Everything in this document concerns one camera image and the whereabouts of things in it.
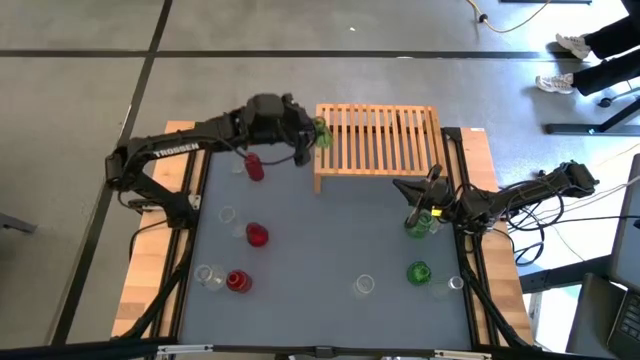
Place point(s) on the grey furniture leg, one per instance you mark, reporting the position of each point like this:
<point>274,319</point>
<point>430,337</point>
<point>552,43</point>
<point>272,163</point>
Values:
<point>17,223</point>

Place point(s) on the person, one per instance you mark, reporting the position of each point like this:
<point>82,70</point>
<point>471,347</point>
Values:
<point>610,70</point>

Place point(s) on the small clear glass vase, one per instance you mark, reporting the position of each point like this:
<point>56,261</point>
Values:
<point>237,167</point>

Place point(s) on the red flared-rim glass vase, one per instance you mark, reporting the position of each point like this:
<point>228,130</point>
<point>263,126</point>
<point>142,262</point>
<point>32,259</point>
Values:
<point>238,281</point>

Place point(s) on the clear hexagonal-base glass vase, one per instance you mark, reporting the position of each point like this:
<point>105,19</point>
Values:
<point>436,227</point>

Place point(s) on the laptop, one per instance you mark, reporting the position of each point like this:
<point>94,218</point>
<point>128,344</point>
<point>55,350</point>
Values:
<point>627,325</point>

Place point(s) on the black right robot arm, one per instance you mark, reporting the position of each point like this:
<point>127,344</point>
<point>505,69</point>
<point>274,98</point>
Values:
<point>530,192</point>

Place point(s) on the black desk foot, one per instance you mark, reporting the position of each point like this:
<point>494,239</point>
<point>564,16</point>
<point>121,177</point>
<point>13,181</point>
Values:
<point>575,129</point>

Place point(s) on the tall clear glass vase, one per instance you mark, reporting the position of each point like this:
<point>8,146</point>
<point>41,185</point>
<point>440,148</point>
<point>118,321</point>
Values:
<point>227,215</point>

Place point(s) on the red ribbed cylinder vase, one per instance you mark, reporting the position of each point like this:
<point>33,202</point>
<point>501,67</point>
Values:
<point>254,169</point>

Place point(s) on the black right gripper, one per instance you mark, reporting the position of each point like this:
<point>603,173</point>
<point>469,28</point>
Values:
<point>442,202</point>

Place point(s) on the clear wide-rim glass vase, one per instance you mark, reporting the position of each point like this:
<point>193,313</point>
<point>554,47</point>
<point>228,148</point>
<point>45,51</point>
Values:
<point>364,285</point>

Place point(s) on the person's white shoe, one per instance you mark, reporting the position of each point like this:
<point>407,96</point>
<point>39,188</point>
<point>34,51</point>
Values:
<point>555,84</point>
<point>575,46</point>

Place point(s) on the wooden slatted shelf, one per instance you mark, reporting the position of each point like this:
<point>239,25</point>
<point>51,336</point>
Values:
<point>380,140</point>

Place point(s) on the clear cut-glass cone vase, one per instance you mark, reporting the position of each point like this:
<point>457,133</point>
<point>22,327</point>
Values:
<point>455,283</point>

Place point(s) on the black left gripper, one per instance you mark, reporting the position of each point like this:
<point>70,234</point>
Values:
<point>270,117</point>

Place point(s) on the black aluminium table frame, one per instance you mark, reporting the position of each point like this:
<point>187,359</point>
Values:
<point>457,155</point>

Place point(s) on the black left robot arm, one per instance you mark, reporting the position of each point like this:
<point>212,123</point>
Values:
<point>175,149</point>

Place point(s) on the red bulbous glass vase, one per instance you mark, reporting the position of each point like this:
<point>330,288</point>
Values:
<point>257,235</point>

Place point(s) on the clear wide-bodied glass vase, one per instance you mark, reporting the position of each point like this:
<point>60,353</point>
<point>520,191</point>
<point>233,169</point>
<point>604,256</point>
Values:
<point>215,279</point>

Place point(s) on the black desk leg bar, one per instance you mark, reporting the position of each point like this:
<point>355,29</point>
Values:
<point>560,277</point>

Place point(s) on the squat green glass vase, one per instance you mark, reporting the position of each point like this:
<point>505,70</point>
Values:
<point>419,274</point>

